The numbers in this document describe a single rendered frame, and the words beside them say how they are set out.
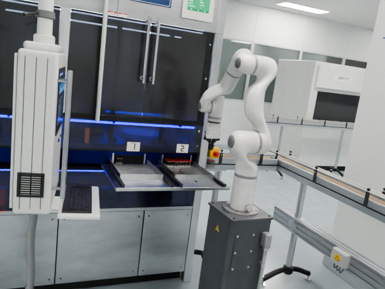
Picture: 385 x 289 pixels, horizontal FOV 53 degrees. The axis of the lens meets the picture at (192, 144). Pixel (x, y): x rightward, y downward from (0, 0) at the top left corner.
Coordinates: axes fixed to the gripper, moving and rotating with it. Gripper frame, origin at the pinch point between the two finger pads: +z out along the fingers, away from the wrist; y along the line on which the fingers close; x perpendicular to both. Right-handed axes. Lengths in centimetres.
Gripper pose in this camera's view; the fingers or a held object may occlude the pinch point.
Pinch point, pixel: (210, 146)
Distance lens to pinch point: 235.4
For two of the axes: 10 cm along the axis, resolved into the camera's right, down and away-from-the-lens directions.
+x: 3.8, 2.2, -9.0
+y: -9.2, -0.4, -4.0
